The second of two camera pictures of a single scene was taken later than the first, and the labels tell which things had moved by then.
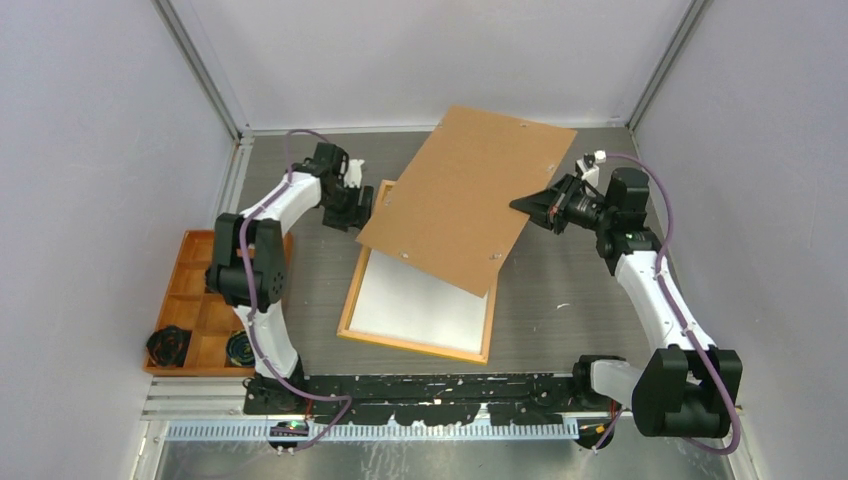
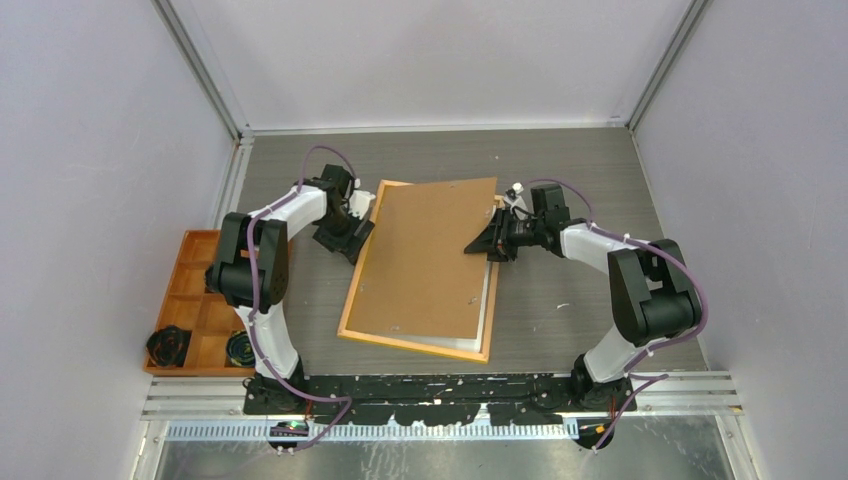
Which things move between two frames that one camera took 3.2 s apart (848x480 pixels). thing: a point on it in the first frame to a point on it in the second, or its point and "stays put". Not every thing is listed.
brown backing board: x=449 y=216 to x=416 y=277
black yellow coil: x=239 y=348 stays put
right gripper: x=550 y=208 to x=495 y=241
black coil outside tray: x=167 y=346 stays put
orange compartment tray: x=210 y=317 stays put
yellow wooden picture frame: x=346 y=334 stays put
